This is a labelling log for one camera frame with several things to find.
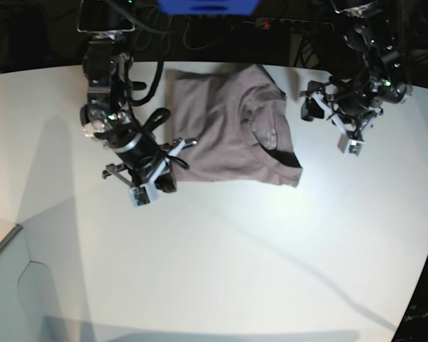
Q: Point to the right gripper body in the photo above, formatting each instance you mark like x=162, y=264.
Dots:
x=144, y=160

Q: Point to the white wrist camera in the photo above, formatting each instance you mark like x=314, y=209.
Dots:
x=143, y=195
x=350, y=146

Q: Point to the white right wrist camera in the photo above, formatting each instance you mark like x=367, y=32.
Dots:
x=143, y=195

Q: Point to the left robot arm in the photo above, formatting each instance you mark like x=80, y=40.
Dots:
x=366, y=30

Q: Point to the black power strip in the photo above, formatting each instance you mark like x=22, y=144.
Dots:
x=294, y=26

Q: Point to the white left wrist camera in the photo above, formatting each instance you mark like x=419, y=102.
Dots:
x=350, y=146

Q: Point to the blue plastic bin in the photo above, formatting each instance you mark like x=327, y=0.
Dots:
x=208, y=7

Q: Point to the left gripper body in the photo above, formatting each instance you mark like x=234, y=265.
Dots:
x=351, y=110

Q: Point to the mauve t-shirt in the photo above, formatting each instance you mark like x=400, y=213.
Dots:
x=238, y=120

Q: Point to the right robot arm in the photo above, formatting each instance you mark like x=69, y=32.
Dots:
x=108, y=113

